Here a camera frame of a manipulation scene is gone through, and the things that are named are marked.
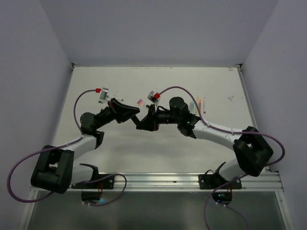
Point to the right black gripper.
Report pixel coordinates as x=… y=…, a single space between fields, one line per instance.
x=151 y=121

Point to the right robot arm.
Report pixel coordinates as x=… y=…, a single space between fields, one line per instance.
x=252 y=152

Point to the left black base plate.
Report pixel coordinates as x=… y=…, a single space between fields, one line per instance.
x=105 y=181

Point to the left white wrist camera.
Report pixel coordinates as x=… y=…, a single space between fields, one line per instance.
x=103 y=96

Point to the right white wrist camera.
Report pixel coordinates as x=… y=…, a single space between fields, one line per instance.
x=154 y=98

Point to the purple white marker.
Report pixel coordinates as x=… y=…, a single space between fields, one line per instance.
x=204 y=105

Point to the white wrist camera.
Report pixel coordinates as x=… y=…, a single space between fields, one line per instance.
x=103 y=96
x=154 y=98

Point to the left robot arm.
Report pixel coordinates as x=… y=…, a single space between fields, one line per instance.
x=56 y=169

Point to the aluminium mounting rail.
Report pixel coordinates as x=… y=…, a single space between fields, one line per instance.
x=187 y=182

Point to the yellow highlighter pen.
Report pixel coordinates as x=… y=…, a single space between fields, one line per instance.
x=197 y=105

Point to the green black highlighter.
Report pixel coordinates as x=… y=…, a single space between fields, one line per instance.
x=135 y=120

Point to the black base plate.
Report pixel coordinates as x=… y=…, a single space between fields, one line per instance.
x=105 y=181
x=212 y=181

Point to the pale green highlighter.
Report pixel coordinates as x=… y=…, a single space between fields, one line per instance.
x=192 y=107

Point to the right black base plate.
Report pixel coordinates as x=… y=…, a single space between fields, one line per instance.
x=212 y=181

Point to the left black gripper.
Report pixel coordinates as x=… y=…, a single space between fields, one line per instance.
x=120 y=112

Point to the orange highlighter pen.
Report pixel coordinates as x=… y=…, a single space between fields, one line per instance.
x=199 y=105

